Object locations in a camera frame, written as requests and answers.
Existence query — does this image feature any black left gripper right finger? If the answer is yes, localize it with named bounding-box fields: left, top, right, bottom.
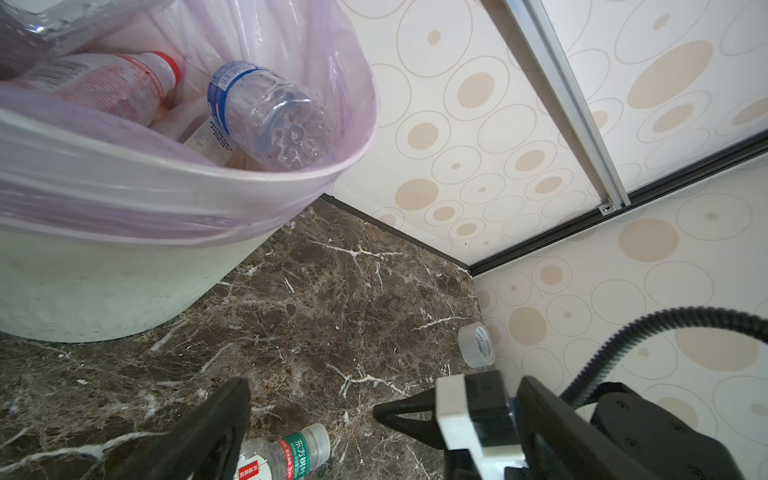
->
left=515, top=376, right=655, bottom=479

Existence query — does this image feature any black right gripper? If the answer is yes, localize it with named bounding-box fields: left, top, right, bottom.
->
left=373, top=388, right=480, bottom=480

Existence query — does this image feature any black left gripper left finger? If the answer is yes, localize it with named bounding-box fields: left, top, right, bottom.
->
left=112, top=377, right=251, bottom=479

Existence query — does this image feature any white bottle green leaf label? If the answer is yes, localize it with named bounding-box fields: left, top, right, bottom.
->
left=232, top=422, right=332, bottom=480

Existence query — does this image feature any white bin with purple bag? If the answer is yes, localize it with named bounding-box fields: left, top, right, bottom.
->
left=1, top=1, right=378, bottom=343

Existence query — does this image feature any clear bottle blue label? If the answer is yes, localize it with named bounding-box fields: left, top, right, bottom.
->
left=207, top=61, right=335, bottom=172

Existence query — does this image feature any white bottle red cap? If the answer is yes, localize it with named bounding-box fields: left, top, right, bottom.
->
left=8, top=51, right=181, bottom=126

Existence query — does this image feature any frosted clear long bottle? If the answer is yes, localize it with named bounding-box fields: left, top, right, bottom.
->
left=149, top=96, right=262, bottom=172

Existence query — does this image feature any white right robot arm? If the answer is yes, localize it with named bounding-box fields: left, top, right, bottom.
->
left=373, top=306, right=767, bottom=479

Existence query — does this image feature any clear tape roll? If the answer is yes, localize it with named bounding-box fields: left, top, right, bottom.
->
left=457, top=322, right=496, bottom=369

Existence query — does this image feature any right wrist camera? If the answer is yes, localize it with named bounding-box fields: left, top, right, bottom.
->
left=435, top=370, right=527, bottom=479

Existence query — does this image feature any horizontal aluminium frame bar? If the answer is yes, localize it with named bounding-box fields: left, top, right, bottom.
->
left=506, top=1, right=631, bottom=216

